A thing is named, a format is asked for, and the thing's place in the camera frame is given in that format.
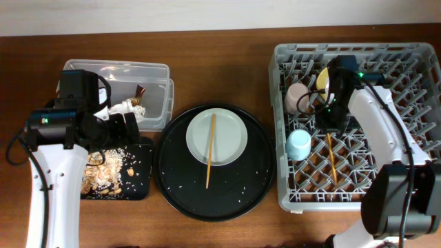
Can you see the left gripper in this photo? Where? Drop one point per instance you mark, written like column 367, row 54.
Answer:
column 122, row 138

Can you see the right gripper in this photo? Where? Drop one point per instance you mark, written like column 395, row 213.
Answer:
column 326, row 125

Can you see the yellow bowl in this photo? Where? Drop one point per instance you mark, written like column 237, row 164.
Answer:
column 322, row 82

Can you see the white napkin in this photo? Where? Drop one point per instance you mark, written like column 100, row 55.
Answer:
column 127, row 107

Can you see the brown snack wrapper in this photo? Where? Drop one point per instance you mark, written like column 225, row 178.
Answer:
column 138, row 95

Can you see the food scraps with rice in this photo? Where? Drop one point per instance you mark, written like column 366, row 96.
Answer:
column 103, row 175

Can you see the pink plastic cup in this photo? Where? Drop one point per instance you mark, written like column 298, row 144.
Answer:
column 294, row 92

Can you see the wooden chopstick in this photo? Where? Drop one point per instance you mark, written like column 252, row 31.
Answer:
column 331, row 155
column 211, row 144

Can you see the blue plastic cup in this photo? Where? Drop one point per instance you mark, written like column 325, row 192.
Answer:
column 298, row 145

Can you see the grey round plate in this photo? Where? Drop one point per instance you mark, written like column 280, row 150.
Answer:
column 230, row 138

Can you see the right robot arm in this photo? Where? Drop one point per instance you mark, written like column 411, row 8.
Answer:
column 403, row 202

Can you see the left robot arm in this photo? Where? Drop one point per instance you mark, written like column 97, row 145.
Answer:
column 58, row 140

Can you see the grey dishwasher rack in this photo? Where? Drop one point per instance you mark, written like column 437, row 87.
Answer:
column 413, row 72

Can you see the black rectangular tray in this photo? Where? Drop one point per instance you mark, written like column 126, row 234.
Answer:
column 139, row 184

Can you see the clear plastic bin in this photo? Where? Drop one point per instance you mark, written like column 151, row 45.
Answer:
column 125, row 76

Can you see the round black serving tray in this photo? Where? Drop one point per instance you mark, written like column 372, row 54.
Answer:
column 213, row 194

